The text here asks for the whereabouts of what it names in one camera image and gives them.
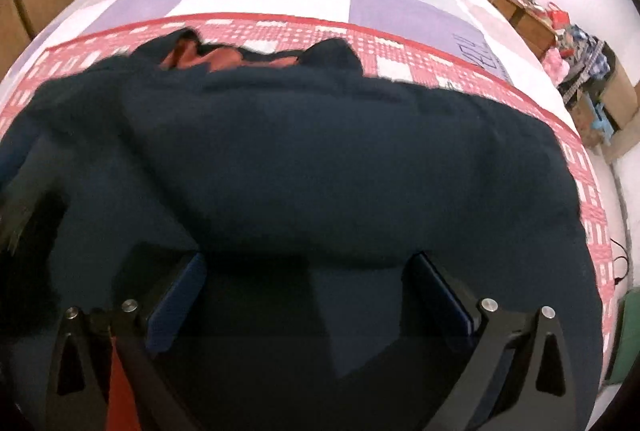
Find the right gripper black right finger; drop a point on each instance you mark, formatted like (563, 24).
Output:
(513, 368)

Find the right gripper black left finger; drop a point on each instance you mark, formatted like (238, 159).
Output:
(102, 375)

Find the dark navy padded coat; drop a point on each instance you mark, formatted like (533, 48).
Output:
(305, 186)

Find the blue plaid clothes pile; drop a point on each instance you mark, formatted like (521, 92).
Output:
(583, 52)

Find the green cabinet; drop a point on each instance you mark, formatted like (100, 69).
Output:
(626, 343)

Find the small printed cardboard box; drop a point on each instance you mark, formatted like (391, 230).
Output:
(591, 122)

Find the brown cardboard box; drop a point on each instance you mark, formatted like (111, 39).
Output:
(619, 97)

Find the pink plush bag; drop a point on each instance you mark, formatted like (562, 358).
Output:
(555, 66)

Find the red white checkered blanket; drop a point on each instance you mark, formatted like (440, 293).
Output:
(382, 54)

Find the wooden nightstand drawers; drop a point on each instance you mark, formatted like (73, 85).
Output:
(538, 36)

